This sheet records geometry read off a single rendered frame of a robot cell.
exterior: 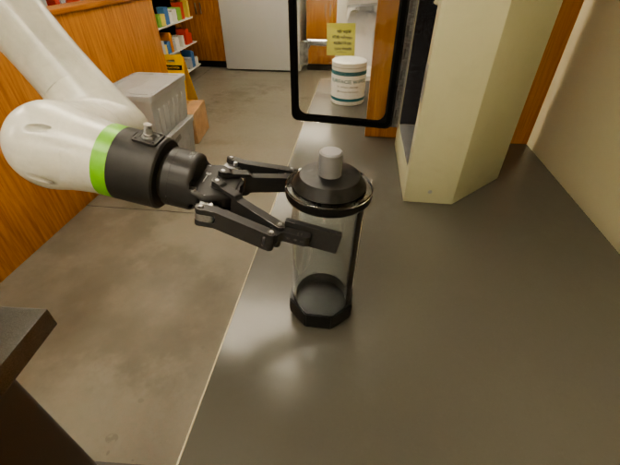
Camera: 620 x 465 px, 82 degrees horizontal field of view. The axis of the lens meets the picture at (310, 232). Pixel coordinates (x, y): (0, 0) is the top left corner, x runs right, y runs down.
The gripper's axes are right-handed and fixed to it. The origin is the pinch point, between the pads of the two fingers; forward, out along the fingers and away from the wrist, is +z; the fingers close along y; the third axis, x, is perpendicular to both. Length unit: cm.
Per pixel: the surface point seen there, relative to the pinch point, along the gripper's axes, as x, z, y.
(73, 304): 140, -100, 66
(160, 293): 130, -61, 78
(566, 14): -27, 49, 70
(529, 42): -22, 32, 41
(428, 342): 14.0, 20.4, -5.2
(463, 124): -6.3, 24.5, 33.3
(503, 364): 11.7, 30.0, -7.7
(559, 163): 3, 62, 55
